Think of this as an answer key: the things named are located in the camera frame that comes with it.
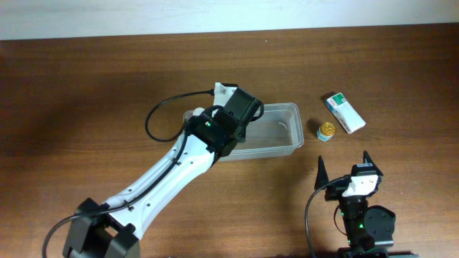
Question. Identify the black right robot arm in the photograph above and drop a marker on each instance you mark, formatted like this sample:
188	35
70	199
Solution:
368	229

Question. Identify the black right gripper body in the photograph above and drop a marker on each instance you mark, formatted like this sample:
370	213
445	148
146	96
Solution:
335	191

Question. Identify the gold lid balm jar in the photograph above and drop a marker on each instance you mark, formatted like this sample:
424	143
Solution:
326	131

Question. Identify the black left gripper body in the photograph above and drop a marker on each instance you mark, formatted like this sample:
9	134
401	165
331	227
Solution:
242	136

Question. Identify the white Panadol medicine box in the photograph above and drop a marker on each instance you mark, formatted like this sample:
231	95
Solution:
343	111

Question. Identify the clear plastic container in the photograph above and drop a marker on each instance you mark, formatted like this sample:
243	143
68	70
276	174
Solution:
277	133

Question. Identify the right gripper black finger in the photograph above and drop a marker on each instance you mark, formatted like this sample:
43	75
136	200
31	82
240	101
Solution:
368	162
321	176

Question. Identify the orange tube white cap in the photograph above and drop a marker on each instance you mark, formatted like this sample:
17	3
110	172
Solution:
198	111

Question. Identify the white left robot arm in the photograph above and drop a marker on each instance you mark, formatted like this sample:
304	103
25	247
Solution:
115	228

